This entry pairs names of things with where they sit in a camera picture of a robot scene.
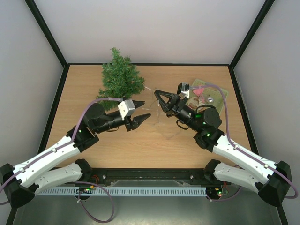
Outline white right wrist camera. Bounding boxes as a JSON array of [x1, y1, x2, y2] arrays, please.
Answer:
[[177, 82, 190, 99]]

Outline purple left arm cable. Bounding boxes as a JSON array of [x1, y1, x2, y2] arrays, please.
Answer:
[[0, 97, 124, 206]]

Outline green perforated plastic basket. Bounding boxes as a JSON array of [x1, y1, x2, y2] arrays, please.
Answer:
[[186, 87, 224, 113]]

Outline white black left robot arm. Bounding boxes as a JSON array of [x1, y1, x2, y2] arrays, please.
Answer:
[[0, 97, 151, 208]]

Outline light blue slotted cable duct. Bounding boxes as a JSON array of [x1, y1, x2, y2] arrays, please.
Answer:
[[39, 187, 207, 196]]

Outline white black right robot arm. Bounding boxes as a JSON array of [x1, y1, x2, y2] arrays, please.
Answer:
[[154, 90, 292, 207]]

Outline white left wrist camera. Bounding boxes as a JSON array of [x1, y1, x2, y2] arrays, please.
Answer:
[[118, 99, 135, 121]]

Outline clear led string lights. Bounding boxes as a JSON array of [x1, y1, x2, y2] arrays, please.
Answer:
[[142, 86, 181, 140]]

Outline small green christmas tree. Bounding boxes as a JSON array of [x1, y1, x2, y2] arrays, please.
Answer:
[[96, 47, 145, 99]]

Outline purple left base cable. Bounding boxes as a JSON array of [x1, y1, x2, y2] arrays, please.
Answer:
[[76, 182, 115, 223]]

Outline black front mounting rail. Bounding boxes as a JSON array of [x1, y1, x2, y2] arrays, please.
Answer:
[[91, 168, 205, 182]]

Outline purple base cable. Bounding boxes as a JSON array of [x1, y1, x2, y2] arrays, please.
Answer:
[[76, 182, 115, 223], [208, 185, 242, 203]]

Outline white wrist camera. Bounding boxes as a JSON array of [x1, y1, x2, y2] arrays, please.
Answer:
[[118, 99, 135, 121], [177, 82, 190, 99]]

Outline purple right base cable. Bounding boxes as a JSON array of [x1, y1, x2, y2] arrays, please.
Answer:
[[208, 185, 242, 203]]

